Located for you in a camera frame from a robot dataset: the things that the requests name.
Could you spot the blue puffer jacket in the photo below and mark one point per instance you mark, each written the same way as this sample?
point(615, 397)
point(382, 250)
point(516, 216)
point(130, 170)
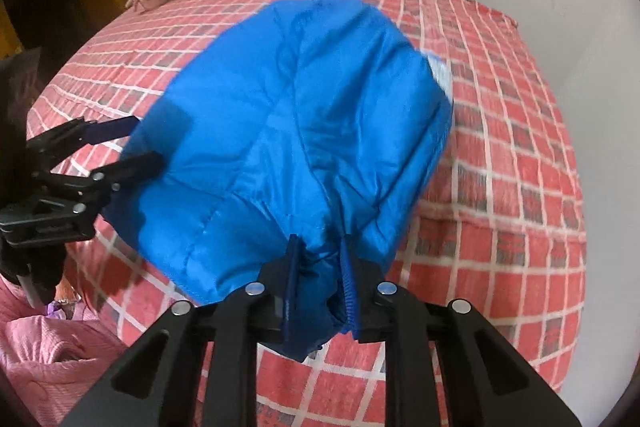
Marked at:
point(280, 132)

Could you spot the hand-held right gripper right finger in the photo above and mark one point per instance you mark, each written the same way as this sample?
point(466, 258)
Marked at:
point(349, 287)

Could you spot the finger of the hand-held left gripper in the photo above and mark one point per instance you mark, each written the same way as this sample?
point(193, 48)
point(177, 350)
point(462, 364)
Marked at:
point(107, 130)
point(135, 167)

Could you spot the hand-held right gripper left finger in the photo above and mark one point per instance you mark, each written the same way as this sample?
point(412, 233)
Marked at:
point(295, 279)

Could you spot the red checked bedsheet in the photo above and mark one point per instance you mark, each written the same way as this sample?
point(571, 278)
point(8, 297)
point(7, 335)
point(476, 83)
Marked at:
point(500, 217)

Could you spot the pink knitted clothing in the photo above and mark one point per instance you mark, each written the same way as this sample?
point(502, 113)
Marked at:
point(50, 357)

